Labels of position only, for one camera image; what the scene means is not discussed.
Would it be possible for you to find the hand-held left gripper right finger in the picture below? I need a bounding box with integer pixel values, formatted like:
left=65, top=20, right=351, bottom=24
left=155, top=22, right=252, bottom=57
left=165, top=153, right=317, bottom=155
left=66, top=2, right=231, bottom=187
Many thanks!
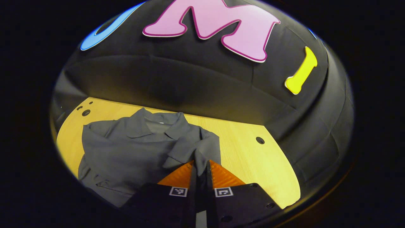
left=206, top=160, right=282, bottom=228

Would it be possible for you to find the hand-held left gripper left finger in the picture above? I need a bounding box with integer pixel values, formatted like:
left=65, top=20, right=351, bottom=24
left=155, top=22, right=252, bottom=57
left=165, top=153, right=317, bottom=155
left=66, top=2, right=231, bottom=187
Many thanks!
left=127, top=160, right=198, bottom=228

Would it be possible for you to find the grey button-up shirt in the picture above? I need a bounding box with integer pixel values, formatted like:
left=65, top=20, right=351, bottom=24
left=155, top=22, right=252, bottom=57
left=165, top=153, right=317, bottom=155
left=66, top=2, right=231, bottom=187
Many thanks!
left=78, top=108, right=222, bottom=208

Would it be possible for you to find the black backdrop cloth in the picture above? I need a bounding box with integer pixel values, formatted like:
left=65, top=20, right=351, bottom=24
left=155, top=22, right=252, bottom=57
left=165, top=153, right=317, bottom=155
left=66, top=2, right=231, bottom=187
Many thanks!
left=51, top=0, right=355, bottom=206

